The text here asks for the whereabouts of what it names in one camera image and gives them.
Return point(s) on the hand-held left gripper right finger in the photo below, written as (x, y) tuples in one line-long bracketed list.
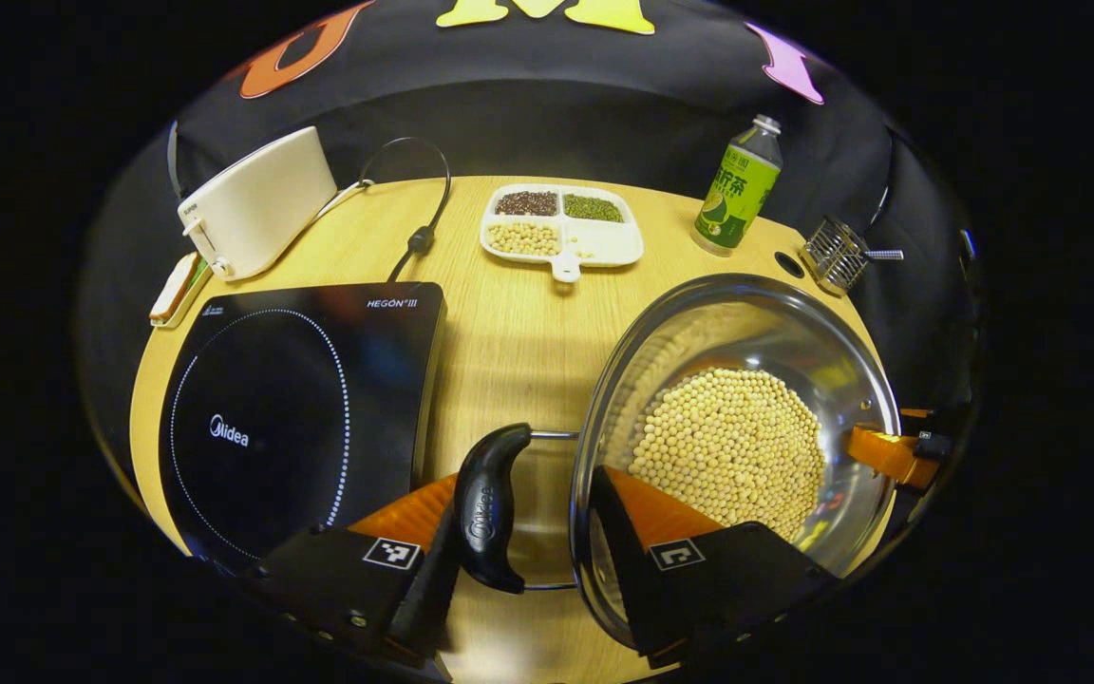
[(628, 570)]

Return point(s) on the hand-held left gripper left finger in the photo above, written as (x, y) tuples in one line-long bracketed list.
[(424, 613)]

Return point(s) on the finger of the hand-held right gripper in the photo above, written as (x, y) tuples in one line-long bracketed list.
[(884, 454)]

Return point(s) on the black induction cooktop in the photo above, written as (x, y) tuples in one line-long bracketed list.
[(291, 418)]

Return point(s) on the large soybean pile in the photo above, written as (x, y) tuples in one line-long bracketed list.
[(727, 446)]

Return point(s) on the metal spoon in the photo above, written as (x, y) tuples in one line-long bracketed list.
[(884, 255)]

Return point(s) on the black table grommet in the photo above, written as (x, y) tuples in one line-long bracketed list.
[(789, 265)]

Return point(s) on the green label drink bottle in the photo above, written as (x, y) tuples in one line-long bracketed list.
[(737, 195)]

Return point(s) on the white divided tray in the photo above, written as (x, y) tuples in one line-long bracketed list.
[(604, 242)]

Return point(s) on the small soybean pile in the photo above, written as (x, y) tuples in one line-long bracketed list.
[(523, 239)]

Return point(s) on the green mung bean pile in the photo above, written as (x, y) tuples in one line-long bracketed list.
[(593, 208)]

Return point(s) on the dark red bean pile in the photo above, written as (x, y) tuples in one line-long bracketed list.
[(526, 202)]

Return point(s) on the pale green rectangular plate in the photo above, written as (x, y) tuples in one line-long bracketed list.
[(198, 294)]

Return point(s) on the sandwich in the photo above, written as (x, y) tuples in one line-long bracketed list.
[(172, 290)]

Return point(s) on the white toaster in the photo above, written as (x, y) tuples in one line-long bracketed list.
[(257, 204)]

